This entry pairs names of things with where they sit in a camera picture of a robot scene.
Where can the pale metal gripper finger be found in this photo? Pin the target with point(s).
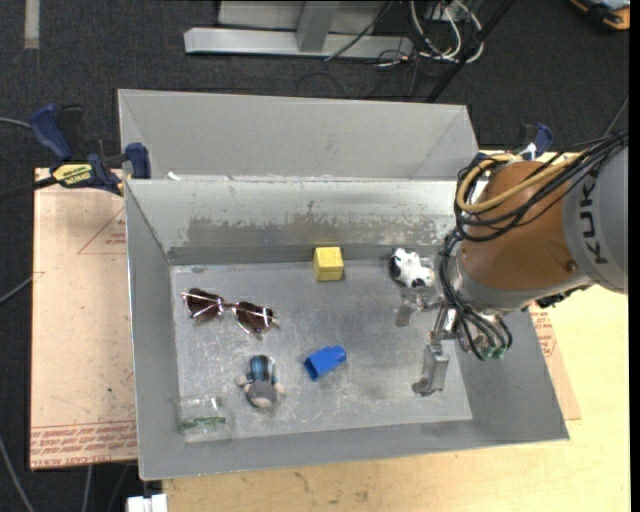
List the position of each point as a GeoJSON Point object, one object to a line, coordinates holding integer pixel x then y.
{"type": "Point", "coordinates": [407, 312]}
{"type": "Point", "coordinates": [434, 372]}

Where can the grey and blue plush doll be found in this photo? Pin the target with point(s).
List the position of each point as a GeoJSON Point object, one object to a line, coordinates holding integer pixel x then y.
{"type": "Point", "coordinates": [261, 385]}

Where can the yellow block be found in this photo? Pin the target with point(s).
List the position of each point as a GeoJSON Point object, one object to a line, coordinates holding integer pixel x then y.
{"type": "Point", "coordinates": [328, 262]}

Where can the blue plastic cup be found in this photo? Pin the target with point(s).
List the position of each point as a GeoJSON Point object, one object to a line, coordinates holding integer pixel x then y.
{"type": "Point", "coordinates": [325, 361]}

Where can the heart-shaped sunglasses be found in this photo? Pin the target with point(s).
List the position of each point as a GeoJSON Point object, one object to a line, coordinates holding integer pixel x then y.
{"type": "Point", "coordinates": [250, 316]}

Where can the white and black toy cow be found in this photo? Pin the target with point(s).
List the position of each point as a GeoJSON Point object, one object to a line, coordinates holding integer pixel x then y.
{"type": "Point", "coordinates": [411, 267]}

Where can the clear glass container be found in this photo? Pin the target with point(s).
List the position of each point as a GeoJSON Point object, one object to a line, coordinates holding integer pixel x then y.
{"type": "Point", "coordinates": [202, 417]}

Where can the brown cardboard board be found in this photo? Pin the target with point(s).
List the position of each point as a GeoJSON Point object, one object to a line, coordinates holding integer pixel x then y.
{"type": "Point", "coordinates": [80, 310]}

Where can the grey metal bin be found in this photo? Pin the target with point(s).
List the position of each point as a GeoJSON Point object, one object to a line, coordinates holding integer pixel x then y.
{"type": "Point", "coordinates": [310, 350]}

